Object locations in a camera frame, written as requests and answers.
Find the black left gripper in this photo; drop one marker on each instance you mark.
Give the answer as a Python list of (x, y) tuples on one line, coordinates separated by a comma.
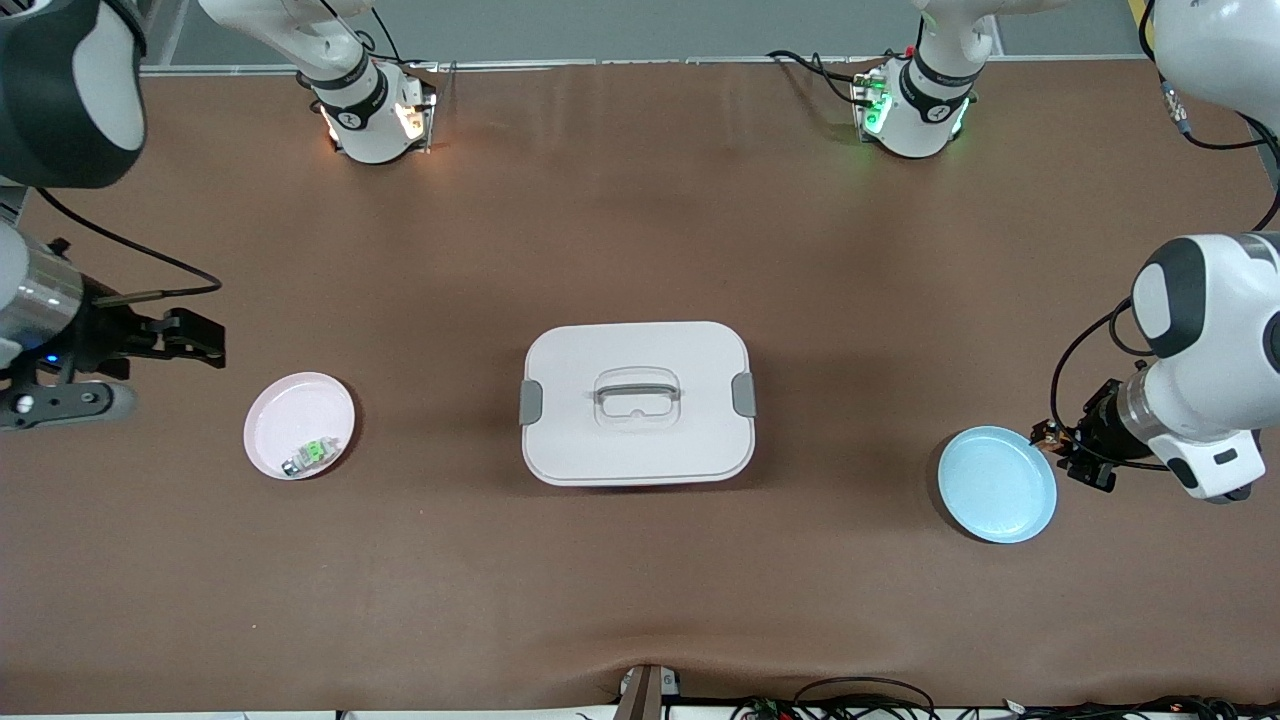
[(1100, 425)]

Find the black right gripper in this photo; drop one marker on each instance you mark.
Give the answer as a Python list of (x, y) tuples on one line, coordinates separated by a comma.
[(104, 335)]

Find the orange push-button switch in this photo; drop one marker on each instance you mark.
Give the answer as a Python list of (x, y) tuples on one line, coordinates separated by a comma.
[(1045, 435)]

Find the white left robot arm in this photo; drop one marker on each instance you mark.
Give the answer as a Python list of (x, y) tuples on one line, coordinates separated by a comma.
[(1210, 380)]

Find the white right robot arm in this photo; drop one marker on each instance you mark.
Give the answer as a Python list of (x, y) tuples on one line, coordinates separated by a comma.
[(60, 100)]

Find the white lidded box grey latches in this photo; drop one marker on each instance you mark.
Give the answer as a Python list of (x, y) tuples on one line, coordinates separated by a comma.
[(640, 450)]

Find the light blue round plate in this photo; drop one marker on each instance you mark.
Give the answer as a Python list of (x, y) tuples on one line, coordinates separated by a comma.
[(995, 490)]

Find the pink round plate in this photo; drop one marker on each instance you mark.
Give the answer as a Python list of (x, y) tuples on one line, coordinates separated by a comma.
[(290, 415)]

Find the brown table mat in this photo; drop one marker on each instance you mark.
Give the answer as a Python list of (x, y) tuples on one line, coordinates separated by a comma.
[(640, 600)]

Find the green push-button switch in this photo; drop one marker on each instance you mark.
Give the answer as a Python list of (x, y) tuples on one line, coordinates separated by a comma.
[(318, 452)]

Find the brown table edge bracket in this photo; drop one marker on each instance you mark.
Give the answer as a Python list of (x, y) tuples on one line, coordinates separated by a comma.
[(640, 700)]

